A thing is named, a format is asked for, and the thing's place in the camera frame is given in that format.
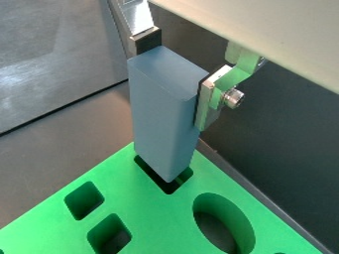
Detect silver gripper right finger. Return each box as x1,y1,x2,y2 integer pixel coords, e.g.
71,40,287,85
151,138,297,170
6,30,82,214
195,42,266,131

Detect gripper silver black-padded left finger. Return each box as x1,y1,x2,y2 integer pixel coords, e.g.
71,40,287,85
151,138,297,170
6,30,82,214
107,0,162,59

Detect blue rectangular block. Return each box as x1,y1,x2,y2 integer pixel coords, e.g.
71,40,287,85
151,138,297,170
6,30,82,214
127,46,207,182

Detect green shape sorter board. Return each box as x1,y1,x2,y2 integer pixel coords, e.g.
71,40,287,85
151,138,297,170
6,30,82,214
0,146,322,254

